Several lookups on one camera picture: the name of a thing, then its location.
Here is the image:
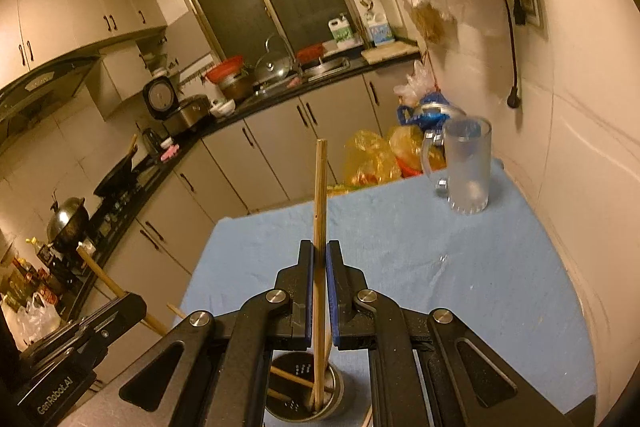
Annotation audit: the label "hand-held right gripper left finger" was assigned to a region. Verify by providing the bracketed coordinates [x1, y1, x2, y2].
[119, 239, 315, 427]

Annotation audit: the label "lower kitchen cabinets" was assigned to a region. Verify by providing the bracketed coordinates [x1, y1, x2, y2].
[95, 69, 426, 388]

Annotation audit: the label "dark cooking pot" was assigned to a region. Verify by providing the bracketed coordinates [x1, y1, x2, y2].
[217, 74, 254, 104]

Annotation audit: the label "wall dish shelf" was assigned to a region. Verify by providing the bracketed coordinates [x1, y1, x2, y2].
[136, 34, 172, 78]

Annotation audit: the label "blue bag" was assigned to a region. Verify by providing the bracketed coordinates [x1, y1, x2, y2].
[397, 93, 451, 134]

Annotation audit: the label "metal utensil holder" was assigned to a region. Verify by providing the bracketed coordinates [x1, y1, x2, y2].
[262, 349, 347, 423]

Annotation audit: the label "hanging brown bag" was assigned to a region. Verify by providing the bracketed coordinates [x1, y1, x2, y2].
[411, 3, 447, 44]

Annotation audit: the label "yellow plastic bag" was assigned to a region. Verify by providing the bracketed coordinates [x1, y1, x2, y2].
[389, 126, 447, 178]
[342, 131, 402, 188]

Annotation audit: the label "red bowl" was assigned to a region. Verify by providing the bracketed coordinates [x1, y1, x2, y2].
[296, 44, 327, 62]

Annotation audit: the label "black frying pan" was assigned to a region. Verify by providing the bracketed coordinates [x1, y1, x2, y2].
[93, 134, 167, 198]

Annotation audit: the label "metal wok with lid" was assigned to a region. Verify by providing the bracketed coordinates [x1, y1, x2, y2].
[46, 196, 92, 254]

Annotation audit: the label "blue label detergent bottle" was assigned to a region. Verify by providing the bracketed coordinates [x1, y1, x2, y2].
[364, 8, 397, 48]

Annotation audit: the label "frosted glass mug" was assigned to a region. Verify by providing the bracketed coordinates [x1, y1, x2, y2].
[420, 117, 493, 216]

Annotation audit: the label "sink faucet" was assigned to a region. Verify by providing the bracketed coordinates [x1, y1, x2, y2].
[264, 33, 302, 75]

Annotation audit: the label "row of condiment bottles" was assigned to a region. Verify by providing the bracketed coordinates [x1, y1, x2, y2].
[0, 232, 67, 309]

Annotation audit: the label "wooden chopstick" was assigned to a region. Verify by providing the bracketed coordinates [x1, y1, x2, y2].
[307, 138, 329, 413]
[76, 245, 172, 337]

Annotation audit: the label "black kitchen countertop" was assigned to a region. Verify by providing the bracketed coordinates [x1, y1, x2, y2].
[65, 49, 422, 324]

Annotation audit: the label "black rice cooker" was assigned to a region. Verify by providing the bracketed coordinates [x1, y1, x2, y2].
[142, 76, 212, 136]

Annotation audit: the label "range hood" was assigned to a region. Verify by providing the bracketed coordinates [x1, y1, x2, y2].
[0, 54, 102, 142]

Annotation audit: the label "red basin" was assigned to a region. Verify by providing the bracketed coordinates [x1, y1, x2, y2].
[205, 56, 247, 84]

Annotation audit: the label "blue table cloth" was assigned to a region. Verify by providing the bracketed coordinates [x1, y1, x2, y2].
[65, 157, 598, 427]

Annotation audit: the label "white plastic bag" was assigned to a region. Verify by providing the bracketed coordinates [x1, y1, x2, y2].
[392, 61, 442, 100]
[16, 291, 62, 349]

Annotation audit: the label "green label detergent bottle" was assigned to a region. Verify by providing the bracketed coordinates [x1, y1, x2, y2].
[327, 13, 357, 46]

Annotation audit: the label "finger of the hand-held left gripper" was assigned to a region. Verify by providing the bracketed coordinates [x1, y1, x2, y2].
[79, 290, 149, 344]

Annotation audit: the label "black power cable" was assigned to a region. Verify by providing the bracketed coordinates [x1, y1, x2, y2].
[477, 0, 527, 110]

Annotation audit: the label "upper wall cabinets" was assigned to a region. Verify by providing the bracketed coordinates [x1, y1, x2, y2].
[0, 0, 169, 76]

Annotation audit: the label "glass pot lid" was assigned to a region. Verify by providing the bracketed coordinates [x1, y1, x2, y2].
[254, 52, 293, 84]

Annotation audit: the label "black kettle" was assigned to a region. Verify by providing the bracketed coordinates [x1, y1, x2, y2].
[142, 128, 162, 156]

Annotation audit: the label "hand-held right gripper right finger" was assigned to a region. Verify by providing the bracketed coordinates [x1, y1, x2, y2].
[325, 239, 576, 427]

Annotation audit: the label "wooden cutting board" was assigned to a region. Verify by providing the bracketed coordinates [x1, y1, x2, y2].
[360, 42, 422, 64]

